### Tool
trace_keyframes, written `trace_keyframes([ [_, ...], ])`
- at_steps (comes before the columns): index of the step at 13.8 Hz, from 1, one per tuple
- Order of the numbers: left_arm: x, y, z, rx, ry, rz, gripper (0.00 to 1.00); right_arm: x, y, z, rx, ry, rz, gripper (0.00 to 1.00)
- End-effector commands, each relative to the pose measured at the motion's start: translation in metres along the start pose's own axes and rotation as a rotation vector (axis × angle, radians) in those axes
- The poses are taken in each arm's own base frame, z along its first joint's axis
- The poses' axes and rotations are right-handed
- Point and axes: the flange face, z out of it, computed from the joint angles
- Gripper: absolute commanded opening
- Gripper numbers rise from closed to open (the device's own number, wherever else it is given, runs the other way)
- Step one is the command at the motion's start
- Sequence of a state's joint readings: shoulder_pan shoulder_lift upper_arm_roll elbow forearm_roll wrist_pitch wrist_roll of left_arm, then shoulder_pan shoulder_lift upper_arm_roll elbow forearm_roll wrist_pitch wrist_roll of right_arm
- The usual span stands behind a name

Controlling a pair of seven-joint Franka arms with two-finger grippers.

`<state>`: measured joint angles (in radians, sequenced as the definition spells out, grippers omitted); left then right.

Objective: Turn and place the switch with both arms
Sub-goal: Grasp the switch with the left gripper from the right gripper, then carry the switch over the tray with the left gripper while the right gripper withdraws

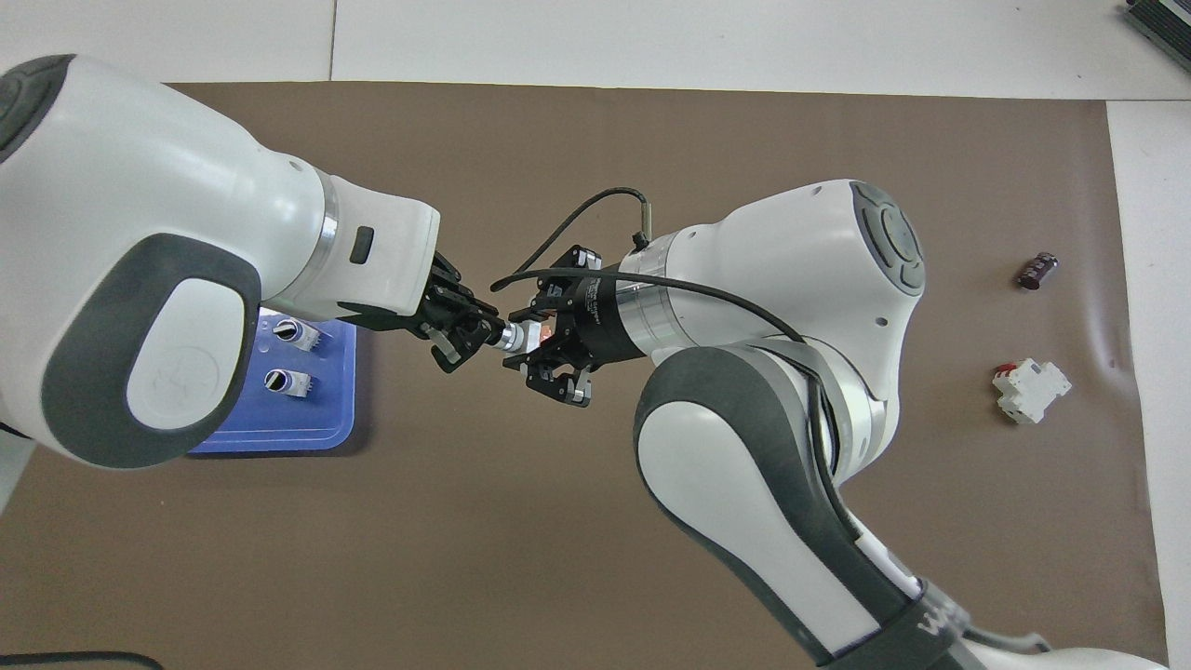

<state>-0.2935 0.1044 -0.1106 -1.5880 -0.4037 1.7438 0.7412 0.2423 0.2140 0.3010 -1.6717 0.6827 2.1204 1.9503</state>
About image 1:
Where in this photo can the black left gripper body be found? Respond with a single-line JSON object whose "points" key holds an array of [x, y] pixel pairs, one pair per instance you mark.
{"points": [[437, 307]]}

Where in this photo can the blue plastic tray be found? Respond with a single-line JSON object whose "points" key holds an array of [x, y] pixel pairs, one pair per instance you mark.
{"points": [[307, 419]]}

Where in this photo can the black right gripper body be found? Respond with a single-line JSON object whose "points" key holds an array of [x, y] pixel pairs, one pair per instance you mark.
{"points": [[609, 316]]}

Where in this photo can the grey finned metal device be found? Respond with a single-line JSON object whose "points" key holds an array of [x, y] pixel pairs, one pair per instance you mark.
{"points": [[1163, 23]]}

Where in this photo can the white circuit breaker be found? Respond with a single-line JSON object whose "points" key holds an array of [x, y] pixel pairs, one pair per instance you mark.
{"points": [[1023, 395]]}

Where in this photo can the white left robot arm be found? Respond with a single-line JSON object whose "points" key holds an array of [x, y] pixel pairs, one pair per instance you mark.
{"points": [[140, 233]]}

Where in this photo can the small black terminal block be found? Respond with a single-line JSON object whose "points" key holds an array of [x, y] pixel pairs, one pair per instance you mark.
{"points": [[1038, 270]]}

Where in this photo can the brown paper table mat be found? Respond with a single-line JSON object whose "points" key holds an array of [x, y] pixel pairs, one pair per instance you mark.
{"points": [[521, 521]]}

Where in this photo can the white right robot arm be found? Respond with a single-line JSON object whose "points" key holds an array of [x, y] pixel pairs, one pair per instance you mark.
{"points": [[791, 279]]}

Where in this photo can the white rotary selector switch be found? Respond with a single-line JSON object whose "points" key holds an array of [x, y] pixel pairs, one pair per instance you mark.
{"points": [[284, 381], [521, 337], [296, 333]]}

